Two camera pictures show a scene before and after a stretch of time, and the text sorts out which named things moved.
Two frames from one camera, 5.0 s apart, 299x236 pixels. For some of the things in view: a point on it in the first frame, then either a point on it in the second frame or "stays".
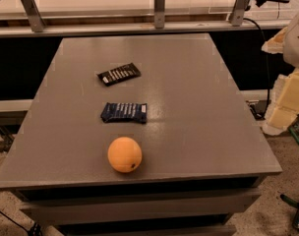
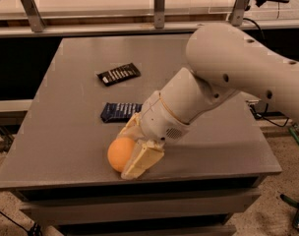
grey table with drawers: (204, 152) stays
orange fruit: (124, 154) stays
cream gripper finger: (276, 43) to (143, 154)
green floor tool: (297, 141) stays
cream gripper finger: (287, 101) to (132, 128)
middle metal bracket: (159, 6) stays
